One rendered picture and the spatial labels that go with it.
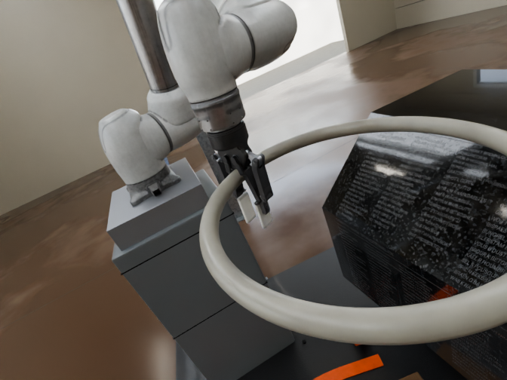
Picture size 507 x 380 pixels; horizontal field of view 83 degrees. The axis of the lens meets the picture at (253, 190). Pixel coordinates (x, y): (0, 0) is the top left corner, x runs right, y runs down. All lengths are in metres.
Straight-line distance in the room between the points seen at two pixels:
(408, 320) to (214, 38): 0.43
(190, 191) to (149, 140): 0.21
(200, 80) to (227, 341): 1.04
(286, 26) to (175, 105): 0.52
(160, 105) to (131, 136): 0.14
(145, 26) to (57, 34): 6.13
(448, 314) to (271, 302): 0.15
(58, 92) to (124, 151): 6.11
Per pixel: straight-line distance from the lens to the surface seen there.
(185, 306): 1.12
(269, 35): 0.57
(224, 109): 0.50
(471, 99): 0.97
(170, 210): 0.94
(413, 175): 0.83
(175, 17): 0.49
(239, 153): 0.54
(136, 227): 0.96
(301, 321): 0.29
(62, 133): 7.14
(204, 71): 0.48
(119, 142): 0.97
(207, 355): 1.31
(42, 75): 7.11
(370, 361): 1.36
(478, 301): 0.31
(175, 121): 1.02
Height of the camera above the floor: 1.21
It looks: 26 degrees down
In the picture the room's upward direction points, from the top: 23 degrees counter-clockwise
